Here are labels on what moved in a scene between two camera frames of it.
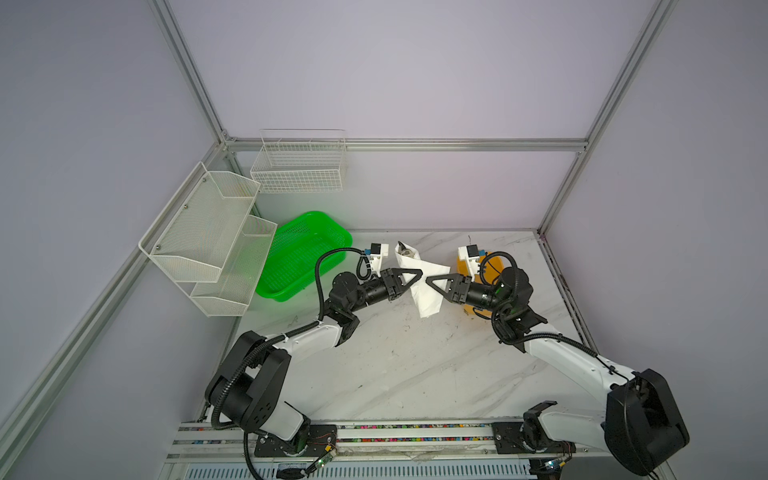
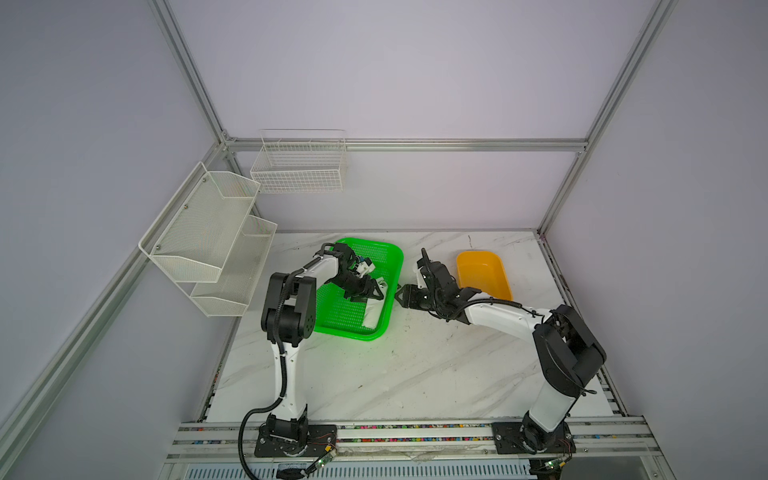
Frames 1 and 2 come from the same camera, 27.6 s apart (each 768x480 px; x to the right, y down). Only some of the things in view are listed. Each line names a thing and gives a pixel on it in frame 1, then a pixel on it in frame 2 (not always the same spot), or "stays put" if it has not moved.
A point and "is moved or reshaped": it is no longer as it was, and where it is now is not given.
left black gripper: (394, 287) -> (365, 290)
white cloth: (427, 298) is moved or reshaped
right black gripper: (459, 286) -> (407, 298)
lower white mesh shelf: (232, 291) stays put
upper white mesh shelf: (193, 238) stays put
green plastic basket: (296, 247) is moved or reshaped
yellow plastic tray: (490, 263) stays put
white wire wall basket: (299, 160) stays put
